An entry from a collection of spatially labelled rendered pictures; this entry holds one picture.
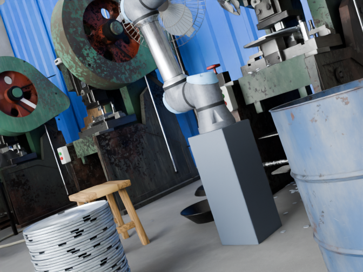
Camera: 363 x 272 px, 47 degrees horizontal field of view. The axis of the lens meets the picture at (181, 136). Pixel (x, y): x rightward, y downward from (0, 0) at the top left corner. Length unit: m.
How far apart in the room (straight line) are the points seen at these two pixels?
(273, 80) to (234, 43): 1.76
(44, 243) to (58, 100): 3.62
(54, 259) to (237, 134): 0.78
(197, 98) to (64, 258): 0.75
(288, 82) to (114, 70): 1.48
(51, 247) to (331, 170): 0.87
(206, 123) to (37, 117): 3.29
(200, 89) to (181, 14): 1.35
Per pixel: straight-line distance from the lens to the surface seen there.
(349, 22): 2.45
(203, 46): 4.09
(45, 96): 4.84
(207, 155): 1.61
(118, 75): 3.15
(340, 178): 0.87
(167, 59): 1.72
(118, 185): 2.06
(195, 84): 1.62
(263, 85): 2.15
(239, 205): 1.60
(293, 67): 2.06
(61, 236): 1.36
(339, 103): 0.83
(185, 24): 2.91
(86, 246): 1.37
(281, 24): 2.33
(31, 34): 6.52
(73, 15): 3.14
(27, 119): 4.66
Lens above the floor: 0.52
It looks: 2 degrees down
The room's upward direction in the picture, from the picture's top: 18 degrees counter-clockwise
